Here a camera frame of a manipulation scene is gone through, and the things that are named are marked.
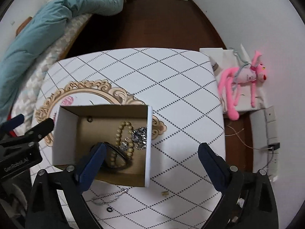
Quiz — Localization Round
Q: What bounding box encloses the small gold earring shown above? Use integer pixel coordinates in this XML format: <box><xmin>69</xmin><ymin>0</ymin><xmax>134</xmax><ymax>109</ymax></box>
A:
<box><xmin>161</xmin><ymin>191</ymin><xmax>169</xmax><ymax>196</ymax></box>

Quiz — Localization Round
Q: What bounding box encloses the silver chain necklace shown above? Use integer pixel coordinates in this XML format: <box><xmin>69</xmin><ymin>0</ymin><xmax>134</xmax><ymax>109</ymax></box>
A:
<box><xmin>90</xmin><ymin>187</ymin><xmax>129</xmax><ymax>206</ymax></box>

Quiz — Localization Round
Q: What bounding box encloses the teal quilt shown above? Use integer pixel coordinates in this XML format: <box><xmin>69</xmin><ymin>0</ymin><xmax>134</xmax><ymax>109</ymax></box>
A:
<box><xmin>1</xmin><ymin>0</ymin><xmax>124</xmax><ymax>122</ymax></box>

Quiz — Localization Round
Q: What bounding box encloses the pink panther plush toy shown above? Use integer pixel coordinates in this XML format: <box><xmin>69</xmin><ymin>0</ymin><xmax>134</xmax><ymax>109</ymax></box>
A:
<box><xmin>218</xmin><ymin>50</ymin><xmax>267</xmax><ymax>120</ymax></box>

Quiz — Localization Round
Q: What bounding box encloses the silver sparkly bracelet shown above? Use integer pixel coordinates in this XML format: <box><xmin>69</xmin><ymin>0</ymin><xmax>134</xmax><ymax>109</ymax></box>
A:
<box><xmin>131</xmin><ymin>126</ymin><xmax>148</xmax><ymax>151</ymax></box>

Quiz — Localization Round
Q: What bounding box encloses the white cardboard box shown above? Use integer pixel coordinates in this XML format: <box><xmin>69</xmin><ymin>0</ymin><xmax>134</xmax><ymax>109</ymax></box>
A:
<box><xmin>52</xmin><ymin>104</ymin><xmax>153</xmax><ymax>188</ymax></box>

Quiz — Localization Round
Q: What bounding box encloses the white power strip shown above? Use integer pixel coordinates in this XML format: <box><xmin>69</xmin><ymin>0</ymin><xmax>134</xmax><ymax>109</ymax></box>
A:
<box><xmin>264</xmin><ymin>106</ymin><xmax>279</xmax><ymax>182</ymax></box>

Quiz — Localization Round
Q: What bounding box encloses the black charger plug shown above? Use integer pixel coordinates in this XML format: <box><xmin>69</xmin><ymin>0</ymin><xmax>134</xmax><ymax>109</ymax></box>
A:
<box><xmin>267</xmin><ymin>142</ymin><xmax>280</xmax><ymax>152</ymax></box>

